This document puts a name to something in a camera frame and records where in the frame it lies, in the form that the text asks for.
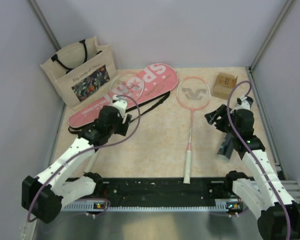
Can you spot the small cardboard box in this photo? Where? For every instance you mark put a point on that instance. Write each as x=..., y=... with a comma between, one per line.
x=223, y=85

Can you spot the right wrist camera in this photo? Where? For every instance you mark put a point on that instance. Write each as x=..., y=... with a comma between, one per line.
x=244, y=102

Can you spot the beige floral tote bag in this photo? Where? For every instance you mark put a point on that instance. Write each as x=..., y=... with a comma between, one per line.
x=78, y=70

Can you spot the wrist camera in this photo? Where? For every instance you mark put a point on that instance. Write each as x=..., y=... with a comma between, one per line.
x=244, y=102
x=120, y=103

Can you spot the black shuttlecock tube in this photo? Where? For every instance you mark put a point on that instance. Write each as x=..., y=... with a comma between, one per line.
x=226, y=149

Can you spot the pink racket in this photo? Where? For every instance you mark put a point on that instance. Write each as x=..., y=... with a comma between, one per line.
x=129, y=83
x=193, y=94

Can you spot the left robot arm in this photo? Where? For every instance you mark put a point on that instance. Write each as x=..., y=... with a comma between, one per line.
x=46, y=194

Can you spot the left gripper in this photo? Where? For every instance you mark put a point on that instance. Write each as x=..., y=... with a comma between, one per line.
x=122, y=128

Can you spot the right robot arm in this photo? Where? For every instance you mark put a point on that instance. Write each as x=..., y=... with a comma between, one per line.
x=276, y=211

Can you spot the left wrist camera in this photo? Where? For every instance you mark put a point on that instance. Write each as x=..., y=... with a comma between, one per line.
x=120, y=103

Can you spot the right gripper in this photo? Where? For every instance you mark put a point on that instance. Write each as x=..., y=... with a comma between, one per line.
x=222, y=112

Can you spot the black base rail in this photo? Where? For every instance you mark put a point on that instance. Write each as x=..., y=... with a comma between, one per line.
x=162, y=192

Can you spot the pink racket cover bag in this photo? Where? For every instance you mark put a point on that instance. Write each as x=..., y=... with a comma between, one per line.
x=159, y=79

